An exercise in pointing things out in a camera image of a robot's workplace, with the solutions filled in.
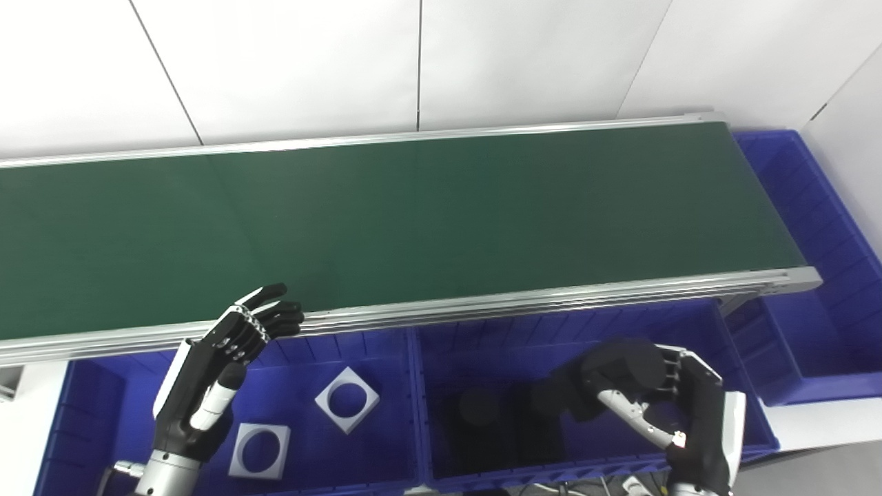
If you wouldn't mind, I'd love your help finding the blue bin with white parts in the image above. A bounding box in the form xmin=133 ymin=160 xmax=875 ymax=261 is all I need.
xmin=33 ymin=329 xmax=421 ymax=496

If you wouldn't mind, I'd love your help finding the blue bin with black parts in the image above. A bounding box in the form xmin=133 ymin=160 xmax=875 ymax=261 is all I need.
xmin=407 ymin=298 xmax=781 ymax=493

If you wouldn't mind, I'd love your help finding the aluminium conveyor leg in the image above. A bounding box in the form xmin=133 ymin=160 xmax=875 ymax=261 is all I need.
xmin=0 ymin=365 xmax=25 ymax=402
xmin=717 ymin=293 xmax=769 ymax=318

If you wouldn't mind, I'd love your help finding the empty blue bin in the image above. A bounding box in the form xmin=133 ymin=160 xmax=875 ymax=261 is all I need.
xmin=724 ymin=130 xmax=882 ymax=407

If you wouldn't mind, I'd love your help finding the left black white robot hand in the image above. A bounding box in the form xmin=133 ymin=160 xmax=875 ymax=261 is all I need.
xmin=152 ymin=282 xmax=305 ymax=461

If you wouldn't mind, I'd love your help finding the green conveyor belt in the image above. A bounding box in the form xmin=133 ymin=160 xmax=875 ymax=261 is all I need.
xmin=0 ymin=122 xmax=807 ymax=342
xmin=0 ymin=110 xmax=823 ymax=366

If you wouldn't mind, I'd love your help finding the white square ring part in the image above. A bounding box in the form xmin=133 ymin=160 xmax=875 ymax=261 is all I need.
xmin=315 ymin=366 xmax=380 ymax=435
xmin=227 ymin=423 xmax=291 ymax=481

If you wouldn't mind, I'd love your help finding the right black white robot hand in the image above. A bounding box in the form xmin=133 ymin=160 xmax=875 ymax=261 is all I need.
xmin=596 ymin=342 xmax=747 ymax=493

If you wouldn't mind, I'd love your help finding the black cylinder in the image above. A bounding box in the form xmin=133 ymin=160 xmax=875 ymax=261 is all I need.
xmin=548 ymin=338 xmax=669 ymax=422
xmin=441 ymin=386 xmax=538 ymax=473

